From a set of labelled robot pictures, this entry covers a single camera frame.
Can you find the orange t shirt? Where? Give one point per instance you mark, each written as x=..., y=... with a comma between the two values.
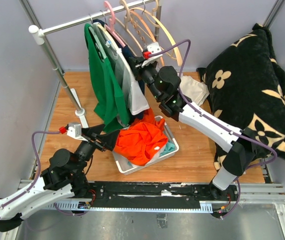
x=142, y=140

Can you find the white plastic basket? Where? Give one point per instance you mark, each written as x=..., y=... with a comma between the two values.
x=126, y=167

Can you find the navy t shirt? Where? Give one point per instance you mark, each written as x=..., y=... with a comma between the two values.
x=132, y=55

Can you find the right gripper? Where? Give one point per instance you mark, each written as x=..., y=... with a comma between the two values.
x=138, y=62

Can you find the green hanger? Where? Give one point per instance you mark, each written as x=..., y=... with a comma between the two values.
x=99, y=49

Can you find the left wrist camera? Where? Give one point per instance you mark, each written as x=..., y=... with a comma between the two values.
x=73, y=130

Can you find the teal t shirt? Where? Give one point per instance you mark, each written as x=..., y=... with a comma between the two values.
x=167, y=149

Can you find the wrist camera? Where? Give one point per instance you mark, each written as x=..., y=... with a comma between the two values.
x=151, y=54
x=73, y=130

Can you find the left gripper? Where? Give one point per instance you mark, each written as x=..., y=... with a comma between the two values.
x=109, y=139

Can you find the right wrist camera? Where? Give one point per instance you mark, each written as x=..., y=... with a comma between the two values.
x=151, y=54

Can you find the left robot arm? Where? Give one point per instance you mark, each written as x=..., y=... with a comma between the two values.
x=64, y=178

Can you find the green t shirt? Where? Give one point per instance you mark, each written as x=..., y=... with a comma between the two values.
x=111, y=106

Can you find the folded white cloth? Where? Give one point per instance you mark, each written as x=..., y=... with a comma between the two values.
x=195, y=90

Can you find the aluminium frame post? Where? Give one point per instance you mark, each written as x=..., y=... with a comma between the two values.
x=273, y=13

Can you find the black floral blanket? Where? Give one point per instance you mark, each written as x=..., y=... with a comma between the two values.
x=247, y=89

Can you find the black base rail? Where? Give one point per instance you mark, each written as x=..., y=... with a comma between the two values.
x=152, y=195

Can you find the pink hanger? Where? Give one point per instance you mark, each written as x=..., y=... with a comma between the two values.
x=112, y=21

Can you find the metal clothes rack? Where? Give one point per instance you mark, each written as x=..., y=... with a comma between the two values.
x=68, y=46

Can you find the beige hanger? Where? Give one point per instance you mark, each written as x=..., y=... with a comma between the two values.
x=131, y=26

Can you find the white and navy shirt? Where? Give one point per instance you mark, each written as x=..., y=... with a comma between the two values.
x=125, y=75

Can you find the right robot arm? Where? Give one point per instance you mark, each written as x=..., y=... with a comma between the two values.
x=164, y=85

